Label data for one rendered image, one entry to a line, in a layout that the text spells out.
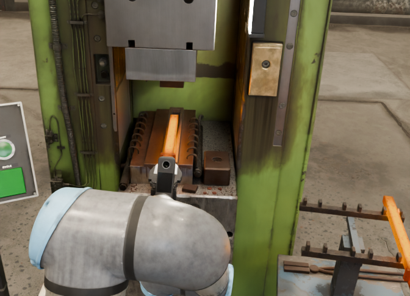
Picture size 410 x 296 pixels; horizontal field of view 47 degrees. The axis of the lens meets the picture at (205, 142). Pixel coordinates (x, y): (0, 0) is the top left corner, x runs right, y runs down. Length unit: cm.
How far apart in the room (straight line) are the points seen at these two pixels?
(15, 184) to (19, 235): 147
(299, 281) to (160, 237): 105
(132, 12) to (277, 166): 74
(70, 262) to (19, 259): 210
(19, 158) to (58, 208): 81
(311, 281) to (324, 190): 172
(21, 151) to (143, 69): 42
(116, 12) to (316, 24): 60
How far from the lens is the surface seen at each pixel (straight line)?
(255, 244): 187
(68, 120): 161
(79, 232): 63
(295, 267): 164
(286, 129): 161
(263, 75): 150
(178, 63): 135
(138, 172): 152
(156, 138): 164
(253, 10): 142
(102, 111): 160
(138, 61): 136
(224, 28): 181
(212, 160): 154
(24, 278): 263
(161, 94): 191
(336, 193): 329
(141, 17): 132
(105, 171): 171
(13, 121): 146
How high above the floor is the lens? 176
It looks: 28 degrees down
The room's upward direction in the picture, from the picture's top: 3 degrees clockwise
